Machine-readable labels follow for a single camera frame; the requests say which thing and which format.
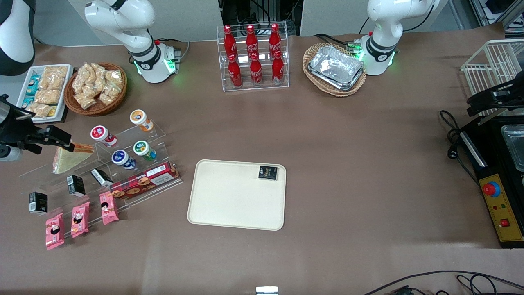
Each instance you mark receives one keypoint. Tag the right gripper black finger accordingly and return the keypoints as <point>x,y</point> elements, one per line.
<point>60,136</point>
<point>33,147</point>

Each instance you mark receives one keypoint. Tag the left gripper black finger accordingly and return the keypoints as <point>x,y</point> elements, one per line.
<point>481,105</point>

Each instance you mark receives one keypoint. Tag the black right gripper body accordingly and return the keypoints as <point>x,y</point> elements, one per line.
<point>16,130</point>

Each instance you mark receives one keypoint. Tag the triangle sandwich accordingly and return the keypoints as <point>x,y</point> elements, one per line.
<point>67,162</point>

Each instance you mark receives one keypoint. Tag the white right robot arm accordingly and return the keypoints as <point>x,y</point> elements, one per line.
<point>139,41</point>

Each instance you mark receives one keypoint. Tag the white rectangular snack tray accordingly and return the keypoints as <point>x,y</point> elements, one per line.
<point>68,82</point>

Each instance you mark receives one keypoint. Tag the aluminium foil tray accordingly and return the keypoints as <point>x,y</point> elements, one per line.
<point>348,87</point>
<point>335,65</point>

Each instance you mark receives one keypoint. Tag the cream plastic serving tray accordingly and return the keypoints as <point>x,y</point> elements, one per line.
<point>229,196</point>

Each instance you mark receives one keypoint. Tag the small yellow snack packet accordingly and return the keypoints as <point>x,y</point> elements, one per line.
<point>52,111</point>

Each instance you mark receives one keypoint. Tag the small blue snack packet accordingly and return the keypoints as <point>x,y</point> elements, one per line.
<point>28,101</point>
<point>34,78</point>
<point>31,89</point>

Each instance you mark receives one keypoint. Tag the clear cracker packet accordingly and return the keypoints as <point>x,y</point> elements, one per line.
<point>47,96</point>
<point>39,110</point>
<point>52,83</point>
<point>55,72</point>

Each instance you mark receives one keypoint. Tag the red lid yogurt cup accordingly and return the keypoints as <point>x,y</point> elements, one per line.
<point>99,133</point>

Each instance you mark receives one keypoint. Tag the clear bag of fried snacks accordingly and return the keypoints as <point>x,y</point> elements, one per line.
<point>98,70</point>
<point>85,100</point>
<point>108,95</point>
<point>114,77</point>
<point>82,78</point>

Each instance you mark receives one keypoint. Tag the round brown wicker basket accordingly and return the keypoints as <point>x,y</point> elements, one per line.
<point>96,110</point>

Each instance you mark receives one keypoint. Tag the small black box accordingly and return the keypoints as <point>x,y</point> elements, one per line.
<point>101,177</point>
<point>38,203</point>
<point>76,185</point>
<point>268,172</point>

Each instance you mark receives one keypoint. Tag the steel food pan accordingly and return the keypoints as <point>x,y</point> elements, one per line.
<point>516,147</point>

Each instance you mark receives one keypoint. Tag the blue lid yogurt cup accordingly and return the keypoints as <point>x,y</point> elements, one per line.
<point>120,157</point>

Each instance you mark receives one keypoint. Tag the orange lid yogurt cup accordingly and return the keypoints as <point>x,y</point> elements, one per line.
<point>139,117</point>

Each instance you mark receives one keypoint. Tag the green lid yogurt cup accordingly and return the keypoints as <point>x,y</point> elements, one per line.
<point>141,147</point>

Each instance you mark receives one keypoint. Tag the pink snack packet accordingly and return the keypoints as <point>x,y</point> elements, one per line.
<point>80,219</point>
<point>109,208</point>
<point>54,231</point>

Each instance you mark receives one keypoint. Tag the long red cookie box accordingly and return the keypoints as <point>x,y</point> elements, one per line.
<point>143,182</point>

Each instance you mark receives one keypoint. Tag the black machine with yellow panel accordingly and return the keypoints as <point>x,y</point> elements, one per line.
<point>503,205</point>

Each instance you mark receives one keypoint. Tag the clear acrylic stepped stand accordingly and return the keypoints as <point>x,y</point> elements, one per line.
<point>163,186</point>

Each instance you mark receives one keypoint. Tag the light oval wicker basket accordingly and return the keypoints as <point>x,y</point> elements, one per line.
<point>335,93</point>

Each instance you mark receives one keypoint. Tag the red Coca-Cola bottle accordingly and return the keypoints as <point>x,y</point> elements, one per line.
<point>278,69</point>
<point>256,71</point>
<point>274,37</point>
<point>229,41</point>
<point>251,40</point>
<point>234,73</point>

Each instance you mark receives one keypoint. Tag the clear acrylic bottle rack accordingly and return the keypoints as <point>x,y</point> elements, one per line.
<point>254,88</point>

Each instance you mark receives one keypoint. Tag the black equipment rack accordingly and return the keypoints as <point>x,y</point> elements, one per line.
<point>245,12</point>

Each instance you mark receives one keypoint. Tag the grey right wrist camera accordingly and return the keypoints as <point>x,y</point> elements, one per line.
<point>8,153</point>

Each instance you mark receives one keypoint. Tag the aluminium frame rack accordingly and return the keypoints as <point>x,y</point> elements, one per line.
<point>495,12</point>

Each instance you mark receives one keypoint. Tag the small white bracket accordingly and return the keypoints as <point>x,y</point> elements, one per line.
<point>267,290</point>

